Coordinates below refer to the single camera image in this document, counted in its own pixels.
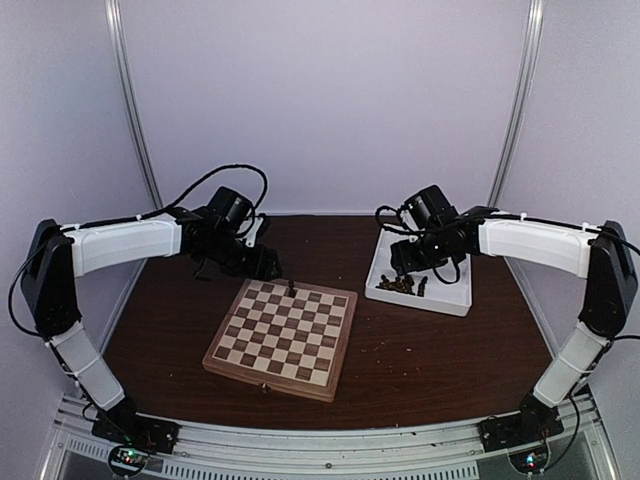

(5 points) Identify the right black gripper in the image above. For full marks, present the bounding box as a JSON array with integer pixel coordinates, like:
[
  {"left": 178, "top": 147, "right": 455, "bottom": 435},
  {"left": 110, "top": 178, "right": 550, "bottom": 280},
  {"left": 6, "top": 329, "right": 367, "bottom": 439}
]
[{"left": 391, "top": 230, "right": 449, "bottom": 276}]

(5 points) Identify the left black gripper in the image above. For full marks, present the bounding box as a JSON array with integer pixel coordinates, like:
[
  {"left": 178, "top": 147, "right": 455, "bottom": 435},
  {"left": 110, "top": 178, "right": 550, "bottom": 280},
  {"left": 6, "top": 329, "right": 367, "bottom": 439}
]
[{"left": 199, "top": 229, "right": 283, "bottom": 282}]

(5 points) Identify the dark chess piece tray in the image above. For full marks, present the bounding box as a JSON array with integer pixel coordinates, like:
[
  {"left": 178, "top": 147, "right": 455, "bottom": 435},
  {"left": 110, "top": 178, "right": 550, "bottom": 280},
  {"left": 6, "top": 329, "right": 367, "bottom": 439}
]
[{"left": 417, "top": 276, "right": 428, "bottom": 297}]

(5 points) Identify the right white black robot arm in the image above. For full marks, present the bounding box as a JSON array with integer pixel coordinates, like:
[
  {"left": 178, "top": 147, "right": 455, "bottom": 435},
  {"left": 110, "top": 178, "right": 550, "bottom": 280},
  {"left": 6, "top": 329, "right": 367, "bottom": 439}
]
[{"left": 391, "top": 185, "right": 639, "bottom": 442}]

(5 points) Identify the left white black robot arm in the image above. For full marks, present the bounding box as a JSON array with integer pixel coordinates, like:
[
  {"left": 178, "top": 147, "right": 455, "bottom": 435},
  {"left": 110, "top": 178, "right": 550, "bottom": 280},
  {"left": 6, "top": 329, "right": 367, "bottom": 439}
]
[{"left": 16, "top": 187, "right": 282, "bottom": 444}]

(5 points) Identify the dark chess pieces pile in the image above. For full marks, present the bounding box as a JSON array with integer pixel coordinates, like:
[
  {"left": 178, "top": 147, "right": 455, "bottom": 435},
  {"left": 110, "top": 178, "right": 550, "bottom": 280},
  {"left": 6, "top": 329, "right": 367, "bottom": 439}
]
[{"left": 376, "top": 275, "right": 415, "bottom": 295}]

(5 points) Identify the left circuit board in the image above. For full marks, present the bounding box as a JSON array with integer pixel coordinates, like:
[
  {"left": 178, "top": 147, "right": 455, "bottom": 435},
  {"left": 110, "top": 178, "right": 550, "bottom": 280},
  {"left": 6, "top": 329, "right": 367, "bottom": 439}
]
[{"left": 107, "top": 445, "right": 150, "bottom": 477}]

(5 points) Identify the circuit board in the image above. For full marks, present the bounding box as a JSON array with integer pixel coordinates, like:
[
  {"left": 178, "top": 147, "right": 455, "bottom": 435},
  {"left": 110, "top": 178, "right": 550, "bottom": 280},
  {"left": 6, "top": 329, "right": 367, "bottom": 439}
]
[
  {"left": 509, "top": 448, "right": 550, "bottom": 475},
  {"left": 107, "top": 445, "right": 150, "bottom": 477}
]

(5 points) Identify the right circuit board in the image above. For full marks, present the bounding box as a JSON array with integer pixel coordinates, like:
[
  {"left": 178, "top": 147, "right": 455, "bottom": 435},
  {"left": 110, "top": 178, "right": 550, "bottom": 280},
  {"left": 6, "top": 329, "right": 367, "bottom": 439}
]
[{"left": 509, "top": 448, "right": 550, "bottom": 475}]

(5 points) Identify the white plastic tray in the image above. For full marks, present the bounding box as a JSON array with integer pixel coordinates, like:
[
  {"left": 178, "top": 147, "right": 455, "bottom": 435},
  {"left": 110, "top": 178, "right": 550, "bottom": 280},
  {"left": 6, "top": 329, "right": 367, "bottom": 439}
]
[{"left": 364, "top": 230, "right": 473, "bottom": 317}]

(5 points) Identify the wooden chessboard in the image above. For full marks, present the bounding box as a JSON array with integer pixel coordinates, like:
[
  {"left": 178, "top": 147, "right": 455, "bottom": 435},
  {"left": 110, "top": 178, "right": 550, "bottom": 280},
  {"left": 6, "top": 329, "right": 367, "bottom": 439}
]
[{"left": 202, "top": 280, "right": 358, "bottom": 403}]

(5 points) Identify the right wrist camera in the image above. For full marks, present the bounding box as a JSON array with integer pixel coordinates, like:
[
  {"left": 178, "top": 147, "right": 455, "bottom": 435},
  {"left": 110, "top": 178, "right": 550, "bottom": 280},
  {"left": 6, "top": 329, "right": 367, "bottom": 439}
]
[{"left": 403, "top": 185, "right": 458, "bottom": 228}]

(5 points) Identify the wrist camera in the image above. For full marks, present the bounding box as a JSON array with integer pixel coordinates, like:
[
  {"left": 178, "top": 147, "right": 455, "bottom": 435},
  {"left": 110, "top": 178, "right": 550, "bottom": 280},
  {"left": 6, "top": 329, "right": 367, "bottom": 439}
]
[
  {"left": 206, "top": 186, "right": 252, "bottom": 230},
  {"left": 403, "top": 185, "right": 458, "bottom": 228}
]

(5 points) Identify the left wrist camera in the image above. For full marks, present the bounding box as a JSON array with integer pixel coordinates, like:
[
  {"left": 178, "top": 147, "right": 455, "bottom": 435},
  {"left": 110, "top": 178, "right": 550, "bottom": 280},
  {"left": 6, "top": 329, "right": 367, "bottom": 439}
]
[{"left": 206, "top": 186, "right": 252, "bottom": 230}]

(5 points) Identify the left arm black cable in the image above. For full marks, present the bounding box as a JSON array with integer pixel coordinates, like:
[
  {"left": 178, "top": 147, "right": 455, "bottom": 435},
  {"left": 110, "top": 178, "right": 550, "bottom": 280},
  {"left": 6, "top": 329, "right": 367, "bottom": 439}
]
[{"left": 149, "top": 165, "right": 269, "bottom": 221}]

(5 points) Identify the aluminium front rail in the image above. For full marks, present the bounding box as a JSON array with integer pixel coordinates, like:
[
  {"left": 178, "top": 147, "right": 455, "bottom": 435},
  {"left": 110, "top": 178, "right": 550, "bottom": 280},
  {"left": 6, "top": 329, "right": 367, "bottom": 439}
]
[{"left": 49, "top": 394, "right": 609, "bottom": 480}]

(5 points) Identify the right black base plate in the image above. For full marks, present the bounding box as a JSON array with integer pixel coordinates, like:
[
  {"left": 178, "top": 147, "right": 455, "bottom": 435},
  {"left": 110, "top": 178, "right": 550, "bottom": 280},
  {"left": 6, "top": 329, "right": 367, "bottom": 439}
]
[{"left": 478, "top": 412, "right": 565, "bottom": 452}]

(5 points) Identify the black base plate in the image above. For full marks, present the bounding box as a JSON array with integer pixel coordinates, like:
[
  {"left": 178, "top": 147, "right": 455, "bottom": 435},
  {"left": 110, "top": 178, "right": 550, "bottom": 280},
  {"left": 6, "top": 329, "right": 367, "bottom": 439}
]
[
  {"left": 478, "top": 412, "right": 565, "bottom": 452},
  {"left": 91, "top": 412, "right": 180, "bottom": 454}
]

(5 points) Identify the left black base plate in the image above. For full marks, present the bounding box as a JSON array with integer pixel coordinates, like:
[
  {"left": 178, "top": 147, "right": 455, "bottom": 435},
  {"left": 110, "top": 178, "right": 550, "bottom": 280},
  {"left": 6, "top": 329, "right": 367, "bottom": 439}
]
[{"left": 91, "top": 412, "right": 180, "bottom": 454}]

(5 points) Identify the right aluminium corner post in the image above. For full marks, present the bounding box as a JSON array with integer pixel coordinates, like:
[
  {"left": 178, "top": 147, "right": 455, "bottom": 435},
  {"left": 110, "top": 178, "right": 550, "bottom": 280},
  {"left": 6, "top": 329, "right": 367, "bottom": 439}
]
[{"left": 488, "top": 0, "right": 546, "bottom": 207}]

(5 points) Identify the aluminium corner post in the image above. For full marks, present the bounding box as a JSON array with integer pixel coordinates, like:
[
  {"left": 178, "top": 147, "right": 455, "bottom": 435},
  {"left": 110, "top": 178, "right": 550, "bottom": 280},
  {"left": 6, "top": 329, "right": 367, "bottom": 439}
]
[
  {"left": 105, "top": 0, "right": 163, "bottom": 209},
  {"left": 488, "top": 0, "right": 546, "bottom": 207}
]

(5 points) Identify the left aluminium corner post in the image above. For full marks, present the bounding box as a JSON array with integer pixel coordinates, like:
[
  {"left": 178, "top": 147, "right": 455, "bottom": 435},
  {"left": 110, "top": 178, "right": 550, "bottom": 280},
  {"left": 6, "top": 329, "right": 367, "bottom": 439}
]
[{"left": 105, "top": 0, "right": 163, "bottom": 209}]

